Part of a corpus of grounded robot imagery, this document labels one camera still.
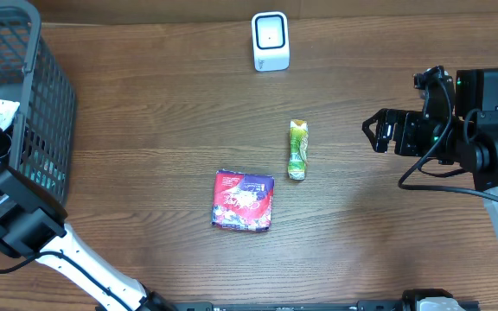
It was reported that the red purple liner pack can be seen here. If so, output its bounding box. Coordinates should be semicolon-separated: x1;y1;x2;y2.
211;170;275;232

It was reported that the white tube gold cap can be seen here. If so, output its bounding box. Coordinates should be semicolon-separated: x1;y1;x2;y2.
0;99;20;130

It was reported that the teal tissue pack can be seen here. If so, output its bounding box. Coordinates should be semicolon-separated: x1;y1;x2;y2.
30;160;66;192

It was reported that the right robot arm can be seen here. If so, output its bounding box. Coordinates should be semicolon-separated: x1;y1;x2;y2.
362;66;498;241

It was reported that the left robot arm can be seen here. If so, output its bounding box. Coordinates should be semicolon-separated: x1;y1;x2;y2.
0;129;173;310

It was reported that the white barcode scanner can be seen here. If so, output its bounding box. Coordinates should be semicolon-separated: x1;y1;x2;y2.
251;11;291;72

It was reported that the grey plastic shopping basket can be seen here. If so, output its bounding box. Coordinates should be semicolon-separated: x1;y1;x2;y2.
0;1;77;204

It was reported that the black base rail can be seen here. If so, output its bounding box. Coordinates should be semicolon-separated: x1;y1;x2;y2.
95;288;482;311

